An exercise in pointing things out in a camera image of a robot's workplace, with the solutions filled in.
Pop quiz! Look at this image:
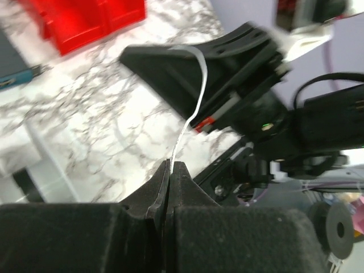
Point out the thin white cable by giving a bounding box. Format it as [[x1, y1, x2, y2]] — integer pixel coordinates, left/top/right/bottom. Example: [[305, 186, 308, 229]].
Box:
[[167, 45, 209, 171]]

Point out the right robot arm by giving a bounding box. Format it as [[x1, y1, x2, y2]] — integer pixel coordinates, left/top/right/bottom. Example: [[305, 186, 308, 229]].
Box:
[[119, 23, 363, 205]]

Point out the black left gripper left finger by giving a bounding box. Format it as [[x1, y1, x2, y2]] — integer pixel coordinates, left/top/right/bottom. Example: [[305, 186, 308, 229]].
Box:
[[1, 160, 170, 272]]

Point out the left red plastic bin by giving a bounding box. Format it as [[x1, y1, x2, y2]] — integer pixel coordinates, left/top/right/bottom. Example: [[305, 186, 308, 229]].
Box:
[[19, 0, 106, 56]]

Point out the right red plastic bin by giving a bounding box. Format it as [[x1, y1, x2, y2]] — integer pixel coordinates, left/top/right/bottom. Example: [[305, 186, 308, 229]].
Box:
[[98, 0, 146, 32]]

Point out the red plastic bin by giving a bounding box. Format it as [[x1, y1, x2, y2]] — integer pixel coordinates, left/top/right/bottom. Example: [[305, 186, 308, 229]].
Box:
[[98, 0, 146, 32], [19, 0, 106, 56]]

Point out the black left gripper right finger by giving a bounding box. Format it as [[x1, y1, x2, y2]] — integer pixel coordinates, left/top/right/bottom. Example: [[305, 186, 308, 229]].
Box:
[[166, 162, 328, 272]]

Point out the grey perforated cable spool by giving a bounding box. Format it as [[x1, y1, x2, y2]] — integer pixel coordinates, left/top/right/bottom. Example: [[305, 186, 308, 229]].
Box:
[[1, 122, 80, 204]]

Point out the dark grey network switch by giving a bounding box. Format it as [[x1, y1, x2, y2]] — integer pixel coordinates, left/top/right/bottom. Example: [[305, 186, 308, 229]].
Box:
[[0, 29, 42, 90]]

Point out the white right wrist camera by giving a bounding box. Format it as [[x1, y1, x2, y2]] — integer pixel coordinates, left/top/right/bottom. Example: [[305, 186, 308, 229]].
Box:
[[271, 0, 363, 62]]

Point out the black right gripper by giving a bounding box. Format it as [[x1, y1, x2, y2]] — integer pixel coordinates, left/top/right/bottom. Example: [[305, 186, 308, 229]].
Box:
[[119, 22, 289, 137]]

